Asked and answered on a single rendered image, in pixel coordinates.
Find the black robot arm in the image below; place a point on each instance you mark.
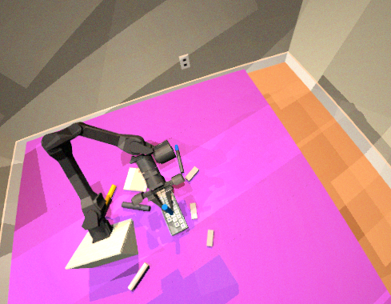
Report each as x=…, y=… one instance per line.
x=58, y=146

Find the beige keyboard with letter keys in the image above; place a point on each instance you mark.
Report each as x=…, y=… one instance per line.
x=176, y=222

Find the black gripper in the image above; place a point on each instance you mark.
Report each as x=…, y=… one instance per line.
x=153, y=180

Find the beige cylinder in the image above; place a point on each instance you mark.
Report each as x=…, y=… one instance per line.
x=138, y=276

